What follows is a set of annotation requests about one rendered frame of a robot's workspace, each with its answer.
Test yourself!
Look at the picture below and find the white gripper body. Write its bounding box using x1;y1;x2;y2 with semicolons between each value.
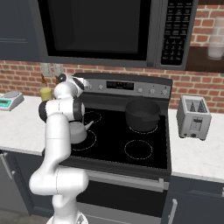
79;79;92;92

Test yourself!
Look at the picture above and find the grey kettle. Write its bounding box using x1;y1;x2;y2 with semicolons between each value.
68;119;95;145

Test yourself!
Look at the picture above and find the black and steel stove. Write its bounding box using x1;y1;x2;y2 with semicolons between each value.
42;72;174;224

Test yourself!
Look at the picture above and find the yellow jar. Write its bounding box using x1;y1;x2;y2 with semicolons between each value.
39;87;54;102

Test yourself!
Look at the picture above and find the black microwave door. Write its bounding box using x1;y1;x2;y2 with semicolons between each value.
29;0;162;68

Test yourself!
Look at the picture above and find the dark grey pot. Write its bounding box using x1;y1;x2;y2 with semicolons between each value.
124;97;162;133

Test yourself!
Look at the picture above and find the steel microwave oven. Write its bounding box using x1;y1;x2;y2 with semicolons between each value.
28;0;200;71

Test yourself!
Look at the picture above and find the grey kitchen scale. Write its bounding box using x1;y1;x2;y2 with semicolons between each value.
0;90;25;112

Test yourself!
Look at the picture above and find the silver toaster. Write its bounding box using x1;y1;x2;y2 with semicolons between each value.
176;94;213;142

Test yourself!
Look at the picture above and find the dark wooden shelf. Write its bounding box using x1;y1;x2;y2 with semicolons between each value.
185;45;224;74

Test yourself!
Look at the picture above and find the dark blue cupboard door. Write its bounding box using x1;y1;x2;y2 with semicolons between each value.
160;188;224;224
0;150;47;218

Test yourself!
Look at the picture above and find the oven door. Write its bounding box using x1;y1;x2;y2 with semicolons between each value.
74;170;171;224

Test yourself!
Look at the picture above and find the dark blue drawer front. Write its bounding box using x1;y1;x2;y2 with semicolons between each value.
169;174;224;200

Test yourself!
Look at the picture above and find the dark blue wall cupboard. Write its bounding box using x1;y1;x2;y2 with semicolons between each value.
0;0;42;63

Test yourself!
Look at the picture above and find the steel oven handle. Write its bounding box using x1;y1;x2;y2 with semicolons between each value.
85;170;166;193

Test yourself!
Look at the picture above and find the grey cupboard handle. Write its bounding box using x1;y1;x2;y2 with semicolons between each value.
0;151;16;180
167;198;179;224

